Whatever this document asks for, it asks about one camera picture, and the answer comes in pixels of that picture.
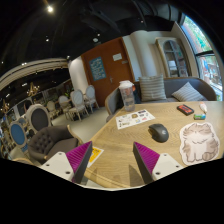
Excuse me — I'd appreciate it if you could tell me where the white tube with pink cap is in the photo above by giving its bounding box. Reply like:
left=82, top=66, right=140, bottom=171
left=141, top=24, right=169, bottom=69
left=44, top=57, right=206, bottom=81
left=199, top=102, right=207, bottom=113

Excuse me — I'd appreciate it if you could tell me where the white dining chair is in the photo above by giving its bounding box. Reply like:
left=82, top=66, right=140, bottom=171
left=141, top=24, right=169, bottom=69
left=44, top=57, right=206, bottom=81
left=69, top=90, right=88, bottom=120
left=85, top=85, right=99, bottom=110

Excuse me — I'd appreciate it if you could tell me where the cat-shaped mouse pad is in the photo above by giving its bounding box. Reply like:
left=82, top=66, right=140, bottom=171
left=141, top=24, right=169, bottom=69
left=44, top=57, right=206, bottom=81
left=179, top=122, right=220, bottom=166

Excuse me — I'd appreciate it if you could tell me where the small green eraser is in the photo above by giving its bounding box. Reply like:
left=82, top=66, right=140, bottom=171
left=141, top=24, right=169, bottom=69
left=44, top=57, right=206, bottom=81
left=194, top=114, right=206, bottom=120

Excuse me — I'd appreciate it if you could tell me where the window with dark frame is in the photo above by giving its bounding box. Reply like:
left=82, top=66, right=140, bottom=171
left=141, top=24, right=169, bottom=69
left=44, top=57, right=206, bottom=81
left=181, top=16, right=223, bottom=101

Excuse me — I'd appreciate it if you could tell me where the striped white pillow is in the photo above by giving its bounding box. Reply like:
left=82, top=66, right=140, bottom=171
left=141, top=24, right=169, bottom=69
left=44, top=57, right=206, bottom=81
left=172, top=82, right=205, bottom=102

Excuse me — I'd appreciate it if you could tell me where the white arched display cabinet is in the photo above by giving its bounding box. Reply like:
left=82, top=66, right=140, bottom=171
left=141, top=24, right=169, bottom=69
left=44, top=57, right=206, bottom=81
left=156, top=37, right=191, bottom=78

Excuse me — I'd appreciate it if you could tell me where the white paper sign on door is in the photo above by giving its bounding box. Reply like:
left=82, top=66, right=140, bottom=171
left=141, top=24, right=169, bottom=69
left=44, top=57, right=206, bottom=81
left=113, top=53, right=122, bottom=61

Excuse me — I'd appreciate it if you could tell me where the clear plastic water bottle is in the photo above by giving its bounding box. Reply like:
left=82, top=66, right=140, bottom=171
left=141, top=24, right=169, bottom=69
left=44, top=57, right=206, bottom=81
left=119, top=80, right=135, bottom=112

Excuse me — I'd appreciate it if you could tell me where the white sticker sheet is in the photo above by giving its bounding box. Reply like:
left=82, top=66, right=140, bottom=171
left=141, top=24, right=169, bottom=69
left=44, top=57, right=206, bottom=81
left=116, top=109, right=154, bottom=129

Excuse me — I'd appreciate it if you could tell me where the black and red card box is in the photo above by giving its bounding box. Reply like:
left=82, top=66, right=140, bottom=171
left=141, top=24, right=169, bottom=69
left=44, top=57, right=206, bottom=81
left=177, top=104, right=194, bottom=116

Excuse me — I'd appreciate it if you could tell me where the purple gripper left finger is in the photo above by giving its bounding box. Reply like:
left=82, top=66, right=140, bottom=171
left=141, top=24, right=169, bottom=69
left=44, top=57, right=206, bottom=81
left=39, top=140, right=94, bottom=185

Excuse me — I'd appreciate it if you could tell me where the white dining chair far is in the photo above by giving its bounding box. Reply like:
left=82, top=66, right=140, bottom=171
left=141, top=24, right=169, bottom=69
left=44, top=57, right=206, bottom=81
left=85, top=85, right=99, bottom=110

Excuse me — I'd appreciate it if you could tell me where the brown wooden door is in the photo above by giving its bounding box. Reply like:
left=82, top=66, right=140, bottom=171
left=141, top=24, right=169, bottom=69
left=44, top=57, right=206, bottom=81
left=81, top=38, right=134, bottom=106

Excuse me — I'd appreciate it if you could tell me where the white round back chair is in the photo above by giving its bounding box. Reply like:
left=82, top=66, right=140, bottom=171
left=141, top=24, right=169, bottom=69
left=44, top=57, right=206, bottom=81
left=58, top=95, right=71, bottom=119

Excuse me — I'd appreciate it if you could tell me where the white chair with blue back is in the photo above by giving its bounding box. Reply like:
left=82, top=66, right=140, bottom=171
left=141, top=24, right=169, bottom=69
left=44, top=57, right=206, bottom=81
left=9, top=121, right=28, bottom=154

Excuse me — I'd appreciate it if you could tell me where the blue poster on door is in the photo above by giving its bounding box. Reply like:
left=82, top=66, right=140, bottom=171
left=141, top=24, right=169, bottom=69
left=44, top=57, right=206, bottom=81
left=89, top=57, right=106, bottom=81

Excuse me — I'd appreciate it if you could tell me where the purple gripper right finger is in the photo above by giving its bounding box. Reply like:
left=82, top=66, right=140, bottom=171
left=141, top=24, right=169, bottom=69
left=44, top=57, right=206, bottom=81
left=132, top=141, right=185, bottom=185

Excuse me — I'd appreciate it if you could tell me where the grey sofa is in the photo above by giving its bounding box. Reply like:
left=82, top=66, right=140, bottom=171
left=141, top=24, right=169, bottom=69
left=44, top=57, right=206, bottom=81
left=104, top=76, right=218, bottom=123

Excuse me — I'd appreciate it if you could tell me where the white chair with grey back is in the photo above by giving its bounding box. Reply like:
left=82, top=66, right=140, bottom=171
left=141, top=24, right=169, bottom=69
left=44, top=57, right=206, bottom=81
left=26, top=104, right=52, bottom=133

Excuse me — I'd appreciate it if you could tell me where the dark grey tufted armchair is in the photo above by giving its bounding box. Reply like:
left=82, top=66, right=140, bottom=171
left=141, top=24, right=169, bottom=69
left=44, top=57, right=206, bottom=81
left=28, top=125, right=83, bottom=164

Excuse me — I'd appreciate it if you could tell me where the black computer mouse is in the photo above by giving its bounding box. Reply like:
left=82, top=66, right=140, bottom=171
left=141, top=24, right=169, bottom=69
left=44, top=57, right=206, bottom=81
left=149, top=124, right=169, bottom=143

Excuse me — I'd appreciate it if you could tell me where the striped grey pillow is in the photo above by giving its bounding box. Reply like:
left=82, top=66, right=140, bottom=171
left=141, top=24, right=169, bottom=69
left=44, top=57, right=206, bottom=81
left=139, top=75, right=166, bottom=102

